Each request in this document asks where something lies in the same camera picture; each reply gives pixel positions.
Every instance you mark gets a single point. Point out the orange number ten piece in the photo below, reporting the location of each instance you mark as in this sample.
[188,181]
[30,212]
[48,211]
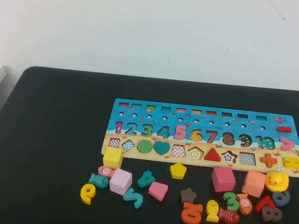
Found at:
[190,221]

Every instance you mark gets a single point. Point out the yellow pentagon piece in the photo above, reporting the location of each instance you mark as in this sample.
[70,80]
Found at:
[178,170]

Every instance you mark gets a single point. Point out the salmon foam cube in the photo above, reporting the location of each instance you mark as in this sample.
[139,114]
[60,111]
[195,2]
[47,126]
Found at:
[254,183]

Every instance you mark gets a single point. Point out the brown number eight piece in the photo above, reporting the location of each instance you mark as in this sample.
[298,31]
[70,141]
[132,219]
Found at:
[271,214]

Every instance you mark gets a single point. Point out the red minus sign piece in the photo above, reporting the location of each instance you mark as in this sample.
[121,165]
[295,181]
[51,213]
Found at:
[284,129]

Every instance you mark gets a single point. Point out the teal number four piece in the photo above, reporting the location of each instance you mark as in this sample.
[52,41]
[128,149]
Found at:
[144,182]

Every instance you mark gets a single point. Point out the red triangle piece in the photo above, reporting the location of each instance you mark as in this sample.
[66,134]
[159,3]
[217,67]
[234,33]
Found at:
[213,156]

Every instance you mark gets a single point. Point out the teal wooden fish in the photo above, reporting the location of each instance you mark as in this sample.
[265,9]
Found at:
[100,181]

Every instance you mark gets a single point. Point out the teal heart piece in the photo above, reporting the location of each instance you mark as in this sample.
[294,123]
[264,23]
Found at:
[162,147]

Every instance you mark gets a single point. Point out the yellow rubber duck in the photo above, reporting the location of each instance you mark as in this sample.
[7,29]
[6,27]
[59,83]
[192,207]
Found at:
[278,180]

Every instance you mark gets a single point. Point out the yellow foam cube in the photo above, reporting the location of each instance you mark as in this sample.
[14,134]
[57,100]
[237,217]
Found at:
[112,157]

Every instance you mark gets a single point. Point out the orange plus sign piece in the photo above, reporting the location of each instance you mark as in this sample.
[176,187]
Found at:
[269,160]

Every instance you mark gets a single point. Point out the wooden number shape puzzle board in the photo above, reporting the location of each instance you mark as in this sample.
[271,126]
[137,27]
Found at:
[217,118]

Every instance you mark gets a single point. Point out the brown star piece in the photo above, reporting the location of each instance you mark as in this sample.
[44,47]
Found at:
[188,195]

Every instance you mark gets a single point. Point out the red number seven piece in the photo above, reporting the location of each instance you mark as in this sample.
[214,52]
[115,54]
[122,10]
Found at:
[261,204]

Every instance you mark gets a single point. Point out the yellow number six piece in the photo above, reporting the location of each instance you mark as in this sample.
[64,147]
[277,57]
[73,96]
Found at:
[86,198]

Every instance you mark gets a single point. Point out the teal number two piece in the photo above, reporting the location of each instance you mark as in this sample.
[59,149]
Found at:
[137,201]

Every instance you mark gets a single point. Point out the pink greater-than sign piece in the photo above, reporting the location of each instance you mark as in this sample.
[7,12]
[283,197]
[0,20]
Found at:
[290,144]

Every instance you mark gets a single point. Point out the green number three piece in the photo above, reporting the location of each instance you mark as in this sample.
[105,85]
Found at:
[235,202]

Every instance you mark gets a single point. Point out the magenta foam cube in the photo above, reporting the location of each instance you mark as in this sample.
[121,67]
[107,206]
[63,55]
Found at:
[222,178]

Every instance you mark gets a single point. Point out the yellow equals sign piece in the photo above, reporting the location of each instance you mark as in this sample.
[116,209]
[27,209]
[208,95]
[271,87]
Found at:
[291,159]

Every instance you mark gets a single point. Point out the pink trapezoid piece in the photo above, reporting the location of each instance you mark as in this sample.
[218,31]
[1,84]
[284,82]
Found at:
[158,190]

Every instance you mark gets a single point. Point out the green circle piece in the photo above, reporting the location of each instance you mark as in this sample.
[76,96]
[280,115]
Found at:
[145,146]

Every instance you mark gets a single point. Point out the slate blue number nine piece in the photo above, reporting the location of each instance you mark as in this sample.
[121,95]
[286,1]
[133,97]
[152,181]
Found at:
[286,199]

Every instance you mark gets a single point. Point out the pink wooden fish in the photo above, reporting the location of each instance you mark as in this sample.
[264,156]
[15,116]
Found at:
[106,170]

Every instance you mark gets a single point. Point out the orange wooden fish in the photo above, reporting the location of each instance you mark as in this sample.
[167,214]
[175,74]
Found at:
[245,204]

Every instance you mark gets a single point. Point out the yellow wooden fish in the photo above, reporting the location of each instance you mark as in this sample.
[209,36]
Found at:
[212,209]

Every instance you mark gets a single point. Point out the light pink foam cube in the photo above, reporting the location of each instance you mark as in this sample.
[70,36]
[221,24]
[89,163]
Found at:
[120,182]

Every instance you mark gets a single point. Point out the red wooden fish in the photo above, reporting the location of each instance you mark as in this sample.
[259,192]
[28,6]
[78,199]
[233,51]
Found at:
[230,217]

